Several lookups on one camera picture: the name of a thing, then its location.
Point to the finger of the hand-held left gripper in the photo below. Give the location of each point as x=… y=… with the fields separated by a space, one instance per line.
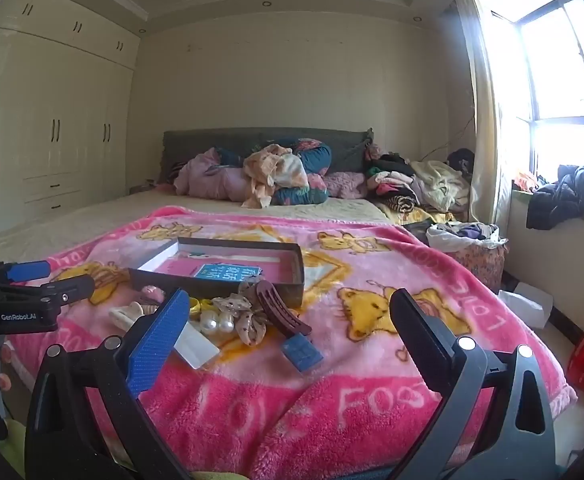
x=72 y=287
x=24 y=271

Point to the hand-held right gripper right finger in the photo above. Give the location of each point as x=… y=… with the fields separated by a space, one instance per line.
x=422 y=332

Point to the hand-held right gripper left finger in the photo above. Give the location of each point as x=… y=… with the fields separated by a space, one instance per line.
x=157 y=340

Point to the white cloud hair claw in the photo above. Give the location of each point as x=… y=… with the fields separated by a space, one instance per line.
x=124 y=315

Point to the yellow rings packet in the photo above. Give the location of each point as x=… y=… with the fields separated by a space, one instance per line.
x=199 y=305

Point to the pink shallow box tray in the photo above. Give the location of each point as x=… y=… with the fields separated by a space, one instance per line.
x=222 y=287

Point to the dotted fabric hair bow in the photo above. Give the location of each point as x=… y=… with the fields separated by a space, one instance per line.
x=249 y=327

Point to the white card packet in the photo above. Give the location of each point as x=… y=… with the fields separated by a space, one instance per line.
x=197 y=347

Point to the pearl earrings packet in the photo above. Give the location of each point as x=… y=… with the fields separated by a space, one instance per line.
x=217 y=321

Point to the bed with beige sheet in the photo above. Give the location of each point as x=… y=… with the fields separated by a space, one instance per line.
x=72 y=215

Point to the floral laundry basket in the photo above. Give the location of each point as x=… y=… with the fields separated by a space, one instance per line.
x=477 y=265

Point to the white paper bag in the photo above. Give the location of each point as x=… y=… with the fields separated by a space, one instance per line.
x=527 y=305

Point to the pink bear printed blanket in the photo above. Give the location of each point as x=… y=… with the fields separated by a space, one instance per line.
x=322 y=400

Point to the small blue square pad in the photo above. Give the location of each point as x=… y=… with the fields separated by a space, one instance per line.
x=302 y=352

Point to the dark red hair claw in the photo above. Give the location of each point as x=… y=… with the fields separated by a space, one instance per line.
x=282 y=310

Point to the pile of clothes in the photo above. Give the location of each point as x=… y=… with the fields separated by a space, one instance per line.
x=397 y=180

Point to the cream built-in wardrobe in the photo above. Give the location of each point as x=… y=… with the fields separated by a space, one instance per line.
x=47 y=110

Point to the mauve ruffled pillow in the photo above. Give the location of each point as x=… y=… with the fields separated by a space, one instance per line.
x=344 y=185

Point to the pink duvet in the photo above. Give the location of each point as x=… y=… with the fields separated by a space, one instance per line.
x=212 y=180

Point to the cream curtain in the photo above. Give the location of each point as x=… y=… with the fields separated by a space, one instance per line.
x=482 y=160

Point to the grey fabric headboard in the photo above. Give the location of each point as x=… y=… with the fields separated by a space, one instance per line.
x=197 y=147

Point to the dark puffer jacket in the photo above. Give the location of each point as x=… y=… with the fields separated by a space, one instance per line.
x=557 y=195

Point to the dark floral quilt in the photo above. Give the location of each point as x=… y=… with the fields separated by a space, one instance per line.
x=317 y=157

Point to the peach checked cloth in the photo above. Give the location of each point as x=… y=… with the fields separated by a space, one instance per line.
x=272 y=170

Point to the window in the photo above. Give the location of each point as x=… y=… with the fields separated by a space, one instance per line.
x=562 y=60

